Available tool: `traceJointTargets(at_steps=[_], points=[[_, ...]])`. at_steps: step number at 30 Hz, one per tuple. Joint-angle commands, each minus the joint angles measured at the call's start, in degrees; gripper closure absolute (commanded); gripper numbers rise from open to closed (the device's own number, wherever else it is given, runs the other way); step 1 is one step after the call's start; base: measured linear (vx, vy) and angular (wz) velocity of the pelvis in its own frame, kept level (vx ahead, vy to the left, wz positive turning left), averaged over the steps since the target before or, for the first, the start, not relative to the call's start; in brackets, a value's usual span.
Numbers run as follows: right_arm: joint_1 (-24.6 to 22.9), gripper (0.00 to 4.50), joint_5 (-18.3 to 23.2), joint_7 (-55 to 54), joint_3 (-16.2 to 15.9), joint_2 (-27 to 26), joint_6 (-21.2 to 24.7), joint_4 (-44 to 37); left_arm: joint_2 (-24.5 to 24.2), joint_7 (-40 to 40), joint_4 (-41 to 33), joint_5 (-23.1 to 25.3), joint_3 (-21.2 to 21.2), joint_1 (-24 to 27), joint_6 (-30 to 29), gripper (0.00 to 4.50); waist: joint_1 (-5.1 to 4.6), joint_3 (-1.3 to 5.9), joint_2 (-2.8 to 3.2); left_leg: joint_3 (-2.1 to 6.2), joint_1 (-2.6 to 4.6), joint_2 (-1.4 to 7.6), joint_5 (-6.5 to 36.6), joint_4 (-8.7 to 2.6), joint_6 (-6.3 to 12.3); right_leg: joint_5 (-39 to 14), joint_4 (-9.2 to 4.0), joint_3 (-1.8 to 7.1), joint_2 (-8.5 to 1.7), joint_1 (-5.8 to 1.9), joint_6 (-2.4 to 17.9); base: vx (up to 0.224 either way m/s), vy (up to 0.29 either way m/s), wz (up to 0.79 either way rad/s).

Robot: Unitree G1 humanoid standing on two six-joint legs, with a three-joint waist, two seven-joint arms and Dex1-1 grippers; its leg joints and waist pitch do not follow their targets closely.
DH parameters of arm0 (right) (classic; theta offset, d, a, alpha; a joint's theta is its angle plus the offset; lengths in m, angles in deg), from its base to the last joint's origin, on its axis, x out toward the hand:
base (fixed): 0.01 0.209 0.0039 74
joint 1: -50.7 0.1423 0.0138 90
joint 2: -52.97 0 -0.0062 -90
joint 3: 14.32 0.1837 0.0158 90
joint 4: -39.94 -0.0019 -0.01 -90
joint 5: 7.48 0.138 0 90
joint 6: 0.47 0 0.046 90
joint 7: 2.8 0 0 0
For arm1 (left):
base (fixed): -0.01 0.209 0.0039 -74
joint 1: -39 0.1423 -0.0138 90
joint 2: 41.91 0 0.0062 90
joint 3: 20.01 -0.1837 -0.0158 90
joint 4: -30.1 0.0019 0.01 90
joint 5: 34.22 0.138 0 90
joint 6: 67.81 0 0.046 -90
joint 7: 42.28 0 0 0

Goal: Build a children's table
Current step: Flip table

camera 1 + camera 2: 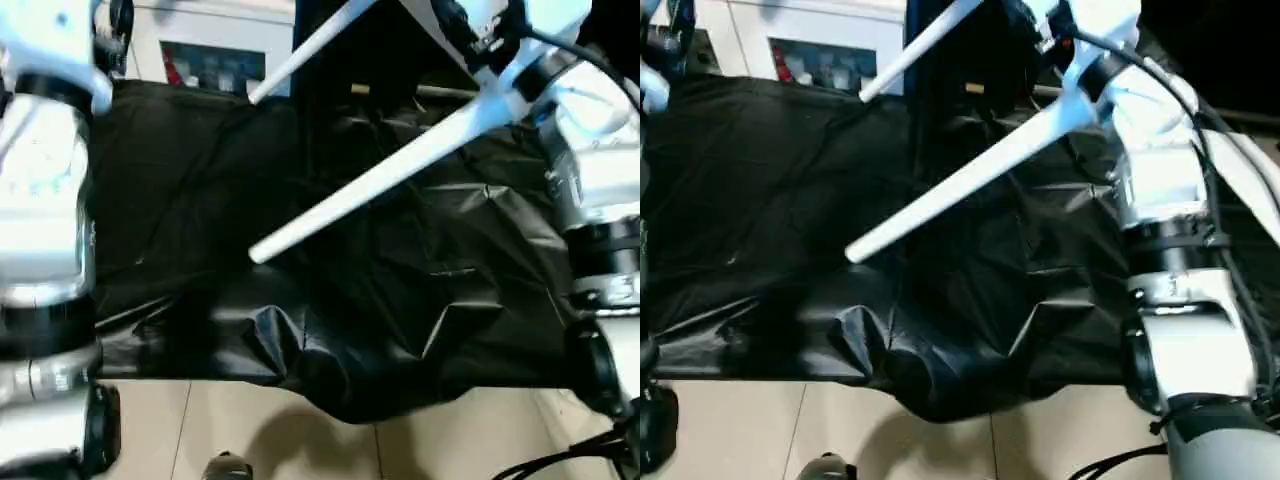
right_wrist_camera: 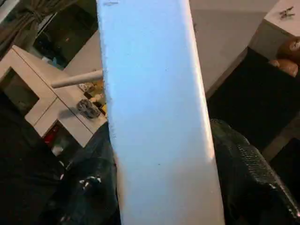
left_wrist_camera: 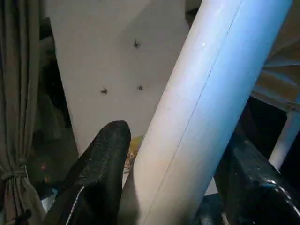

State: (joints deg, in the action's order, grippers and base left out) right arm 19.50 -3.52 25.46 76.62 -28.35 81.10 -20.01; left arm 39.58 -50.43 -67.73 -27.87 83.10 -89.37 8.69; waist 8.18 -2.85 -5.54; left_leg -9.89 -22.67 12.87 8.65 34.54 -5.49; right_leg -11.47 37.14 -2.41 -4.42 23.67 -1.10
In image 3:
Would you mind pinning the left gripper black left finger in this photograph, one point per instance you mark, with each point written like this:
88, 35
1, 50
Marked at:
93, 183

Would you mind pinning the white plastic table top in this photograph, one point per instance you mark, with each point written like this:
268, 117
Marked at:
281, 75

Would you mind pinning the beige curtain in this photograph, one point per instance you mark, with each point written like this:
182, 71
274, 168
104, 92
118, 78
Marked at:
18, 93

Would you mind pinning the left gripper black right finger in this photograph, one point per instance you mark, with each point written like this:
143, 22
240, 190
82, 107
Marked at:
255, 187

